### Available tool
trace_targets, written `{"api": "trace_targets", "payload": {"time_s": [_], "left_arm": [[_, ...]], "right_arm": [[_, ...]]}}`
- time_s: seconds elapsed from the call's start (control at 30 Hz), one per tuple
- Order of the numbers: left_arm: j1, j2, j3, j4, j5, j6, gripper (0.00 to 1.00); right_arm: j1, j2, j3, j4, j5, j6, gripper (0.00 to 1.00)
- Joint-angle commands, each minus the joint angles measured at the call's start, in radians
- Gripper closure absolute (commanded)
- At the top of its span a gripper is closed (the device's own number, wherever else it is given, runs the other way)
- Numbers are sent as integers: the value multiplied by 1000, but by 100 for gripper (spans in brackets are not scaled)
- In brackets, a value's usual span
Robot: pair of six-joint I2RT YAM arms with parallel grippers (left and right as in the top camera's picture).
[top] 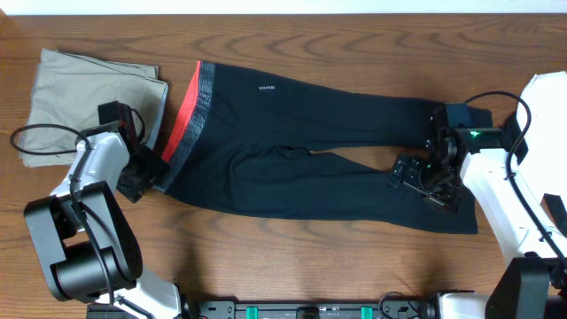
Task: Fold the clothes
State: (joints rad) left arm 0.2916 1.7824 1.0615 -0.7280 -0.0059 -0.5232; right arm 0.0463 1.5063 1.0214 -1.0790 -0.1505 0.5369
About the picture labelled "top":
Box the black leggings red waistband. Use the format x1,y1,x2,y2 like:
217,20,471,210
159,61,478,234

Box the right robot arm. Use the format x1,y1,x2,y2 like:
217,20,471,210
388,128,566,318

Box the folded khaki trousers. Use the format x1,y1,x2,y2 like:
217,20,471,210
27,49,168,149

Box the black and white garment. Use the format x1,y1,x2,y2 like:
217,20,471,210
506,71,566,234

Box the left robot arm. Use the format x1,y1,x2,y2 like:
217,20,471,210
24,128,190,318

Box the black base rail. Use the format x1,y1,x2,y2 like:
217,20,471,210
180,296,440,319

